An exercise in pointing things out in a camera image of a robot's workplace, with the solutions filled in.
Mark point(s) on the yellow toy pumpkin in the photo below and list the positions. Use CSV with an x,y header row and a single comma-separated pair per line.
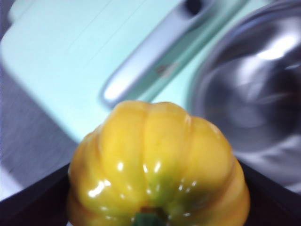
x,y
160,153

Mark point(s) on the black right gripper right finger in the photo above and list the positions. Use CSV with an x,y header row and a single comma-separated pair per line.
x,y
272,204

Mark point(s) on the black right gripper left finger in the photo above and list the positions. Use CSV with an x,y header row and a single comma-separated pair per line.
x,y
35,207

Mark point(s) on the mint green hinged cooker cover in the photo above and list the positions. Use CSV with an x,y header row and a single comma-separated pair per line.
x,y
58,58

